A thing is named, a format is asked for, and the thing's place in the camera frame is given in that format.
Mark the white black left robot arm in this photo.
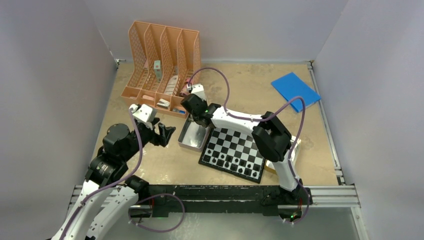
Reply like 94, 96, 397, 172
53, 123, 150, 240

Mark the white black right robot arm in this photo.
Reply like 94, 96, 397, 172
180, 93, 310, 204

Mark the black white chess board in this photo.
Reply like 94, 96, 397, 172
198, 128, 266, 184

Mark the pink metal tin box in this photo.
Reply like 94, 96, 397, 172
177, 116, 210, 153

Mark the pink capped small bottle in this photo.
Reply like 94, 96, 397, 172
180, 78, 190, 97

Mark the green white small box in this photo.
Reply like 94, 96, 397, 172
153, 60, 163, 83

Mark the orange plastic file organizer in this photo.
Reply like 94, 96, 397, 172
121, 21, 202, 119

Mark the blue notebook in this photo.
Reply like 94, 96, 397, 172
271, 72, 321, 108

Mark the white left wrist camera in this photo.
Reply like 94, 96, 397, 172
128, 104, 157, 130

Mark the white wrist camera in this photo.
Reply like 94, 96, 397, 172
187, 83, 207, 101
128, 104, 157, 130

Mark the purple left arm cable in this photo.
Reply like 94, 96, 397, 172
57, 109, 185, 240

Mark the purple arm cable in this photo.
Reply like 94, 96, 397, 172
187, 67, 312, 226
57, 109, 185, 240

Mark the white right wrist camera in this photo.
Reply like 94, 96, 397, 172
187, 83, 207, 101

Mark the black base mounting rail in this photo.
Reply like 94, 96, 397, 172
137, 184, 313, 219

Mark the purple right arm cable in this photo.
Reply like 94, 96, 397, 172
187, 67, 312, 226

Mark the aluminium frame rail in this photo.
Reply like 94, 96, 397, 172
278, 165, 369, 240

